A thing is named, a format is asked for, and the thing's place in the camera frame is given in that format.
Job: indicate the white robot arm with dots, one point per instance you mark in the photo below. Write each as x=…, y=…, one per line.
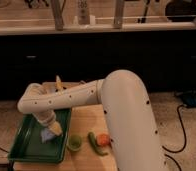
x=128, y=113

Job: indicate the yellow banana toy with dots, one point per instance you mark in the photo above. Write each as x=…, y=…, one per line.
x=59, y=83

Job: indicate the green plastic tray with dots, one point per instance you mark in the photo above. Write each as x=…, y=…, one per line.
x=28, y=145

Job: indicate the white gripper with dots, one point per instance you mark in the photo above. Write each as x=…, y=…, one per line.
x=49, y=119

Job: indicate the blue black foot pedal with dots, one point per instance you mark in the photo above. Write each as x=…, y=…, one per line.
x=188, y=99

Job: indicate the green chili pepper toy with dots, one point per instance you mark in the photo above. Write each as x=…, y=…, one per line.
x=92, y=141

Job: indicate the orange carrot toy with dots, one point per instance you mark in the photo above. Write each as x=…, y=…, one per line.
x=103, y=140

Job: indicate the small green cup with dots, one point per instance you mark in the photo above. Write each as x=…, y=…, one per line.
x=74, y=143

